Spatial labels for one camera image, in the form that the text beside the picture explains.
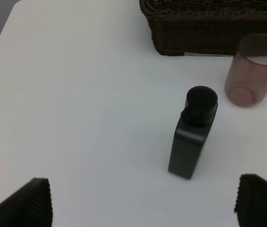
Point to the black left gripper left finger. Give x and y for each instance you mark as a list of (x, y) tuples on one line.
[(29, 206)]

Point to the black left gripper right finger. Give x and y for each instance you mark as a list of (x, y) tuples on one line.
[(251, 202)]

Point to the dark green pump bottle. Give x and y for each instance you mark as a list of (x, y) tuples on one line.
[(192, 130)]

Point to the translucent pink plastic cup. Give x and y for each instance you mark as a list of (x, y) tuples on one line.
[(246, 82)]

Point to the dark brown wicker basket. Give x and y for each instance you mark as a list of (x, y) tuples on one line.
[(203, 26)]

